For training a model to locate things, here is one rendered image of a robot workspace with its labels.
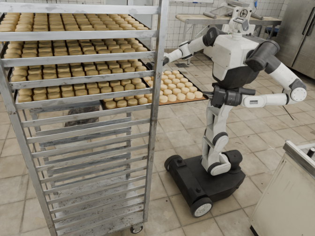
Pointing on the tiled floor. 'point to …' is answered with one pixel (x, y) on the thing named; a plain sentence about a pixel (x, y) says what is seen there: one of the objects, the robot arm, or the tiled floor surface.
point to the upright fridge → (298, 37)
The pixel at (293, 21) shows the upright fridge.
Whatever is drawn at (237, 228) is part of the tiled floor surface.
